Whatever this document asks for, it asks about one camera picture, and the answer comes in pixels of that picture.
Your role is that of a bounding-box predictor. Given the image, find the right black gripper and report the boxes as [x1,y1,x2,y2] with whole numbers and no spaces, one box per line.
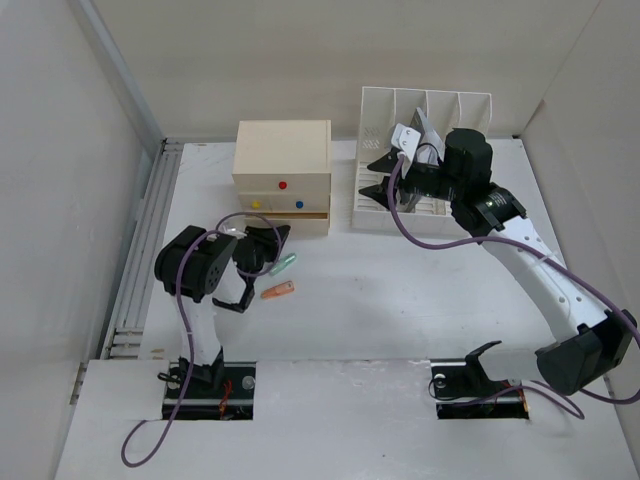
[357,152,463,212]

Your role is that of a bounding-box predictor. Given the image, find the green highlighter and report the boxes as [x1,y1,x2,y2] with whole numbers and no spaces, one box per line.
[269,253,297,276]

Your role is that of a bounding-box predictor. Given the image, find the grey setup guide booklet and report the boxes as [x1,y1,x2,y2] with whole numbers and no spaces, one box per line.
[396,107,444,212]

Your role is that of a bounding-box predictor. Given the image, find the orange highlighter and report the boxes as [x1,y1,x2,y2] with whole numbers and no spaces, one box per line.
[260,281,295,300]

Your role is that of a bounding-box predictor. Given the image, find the cream drawer cabinet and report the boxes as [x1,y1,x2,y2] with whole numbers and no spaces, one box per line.
[232,120,333,237]

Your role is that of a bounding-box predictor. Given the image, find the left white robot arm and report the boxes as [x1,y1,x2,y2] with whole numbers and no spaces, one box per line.
[154,225,291,397]

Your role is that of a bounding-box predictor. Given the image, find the white file organizer rack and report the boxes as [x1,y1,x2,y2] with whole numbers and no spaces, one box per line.
[352,86,492,233]

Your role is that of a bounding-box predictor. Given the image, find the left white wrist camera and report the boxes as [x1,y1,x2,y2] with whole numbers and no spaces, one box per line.
[216,223,247,239]

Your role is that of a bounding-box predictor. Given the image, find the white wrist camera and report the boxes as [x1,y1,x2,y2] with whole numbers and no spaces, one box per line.
[390,123,422,163]
[216,223,247,239]

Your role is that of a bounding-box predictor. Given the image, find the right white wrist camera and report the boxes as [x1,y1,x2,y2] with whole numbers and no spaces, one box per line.
[390,123,422,163]

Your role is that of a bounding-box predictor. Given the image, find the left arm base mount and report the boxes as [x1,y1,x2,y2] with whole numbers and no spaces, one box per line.
[158,362,257,421]

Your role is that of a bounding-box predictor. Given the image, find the aluminium frame rail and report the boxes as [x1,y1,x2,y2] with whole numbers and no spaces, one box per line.
[69,1,166,359]

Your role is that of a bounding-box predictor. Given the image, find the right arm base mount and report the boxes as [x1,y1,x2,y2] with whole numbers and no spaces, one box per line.
[427,341,529,420]

